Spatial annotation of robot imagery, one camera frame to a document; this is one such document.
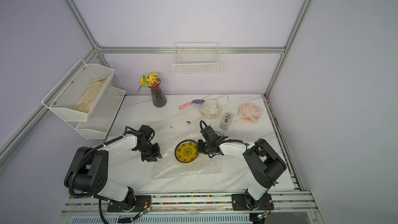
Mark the grey tape dispenser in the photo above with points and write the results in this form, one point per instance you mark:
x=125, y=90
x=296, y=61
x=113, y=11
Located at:
x=226, y=121

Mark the yellow flower bouquet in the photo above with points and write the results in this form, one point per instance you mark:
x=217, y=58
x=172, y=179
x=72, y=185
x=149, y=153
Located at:
x=149, y=81

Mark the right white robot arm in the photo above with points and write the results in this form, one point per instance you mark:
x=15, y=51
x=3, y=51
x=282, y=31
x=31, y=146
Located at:
x=265, y=164

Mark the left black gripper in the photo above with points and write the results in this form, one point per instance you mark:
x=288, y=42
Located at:
x=156, y=154

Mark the white mesh upper shelf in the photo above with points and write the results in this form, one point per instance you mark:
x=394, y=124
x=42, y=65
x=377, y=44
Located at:
x=65, y=94

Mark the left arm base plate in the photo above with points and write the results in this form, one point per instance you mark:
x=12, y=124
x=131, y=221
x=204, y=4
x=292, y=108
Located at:
x=133, y=204

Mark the orange plate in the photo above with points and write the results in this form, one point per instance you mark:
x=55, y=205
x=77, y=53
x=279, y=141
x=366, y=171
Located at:
x=249, y=112

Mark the clear bubble wrap sheet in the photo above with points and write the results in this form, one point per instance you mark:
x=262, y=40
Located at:
x=249, y=112
x=210, y=109

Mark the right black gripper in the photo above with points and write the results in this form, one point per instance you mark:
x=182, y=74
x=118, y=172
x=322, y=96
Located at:
x=200, y=151

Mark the white mesh shelf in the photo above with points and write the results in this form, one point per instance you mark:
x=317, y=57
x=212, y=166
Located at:
x=100, y=121
x=65, y=94

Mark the dark yellow patterned plate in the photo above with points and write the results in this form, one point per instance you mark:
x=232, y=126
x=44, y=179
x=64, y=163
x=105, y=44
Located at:
x=186, y=151

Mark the beige folded cloth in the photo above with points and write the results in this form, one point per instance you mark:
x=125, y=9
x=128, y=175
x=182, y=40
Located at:
x=86, y=101

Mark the dark glass vase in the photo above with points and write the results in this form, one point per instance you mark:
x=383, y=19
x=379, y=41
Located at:
x=158, y=97

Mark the cream yellow plate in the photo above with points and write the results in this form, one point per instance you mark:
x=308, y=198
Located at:
x=210, y=109

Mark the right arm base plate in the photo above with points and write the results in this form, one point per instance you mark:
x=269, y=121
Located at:
x=245, y=202

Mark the aluminium mounting rail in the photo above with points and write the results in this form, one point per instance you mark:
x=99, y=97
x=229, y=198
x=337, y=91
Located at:
x=205, y=203

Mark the pink purple scoop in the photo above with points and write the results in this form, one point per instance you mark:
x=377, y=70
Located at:
x=196, y=101

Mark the white wire wall basket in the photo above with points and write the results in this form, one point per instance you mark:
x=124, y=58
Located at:
x=200, y=58

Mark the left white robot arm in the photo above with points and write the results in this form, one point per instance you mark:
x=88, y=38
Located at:
x=87, y=175

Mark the white mesh lower shelf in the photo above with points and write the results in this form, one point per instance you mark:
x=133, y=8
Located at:
x=100, y=121

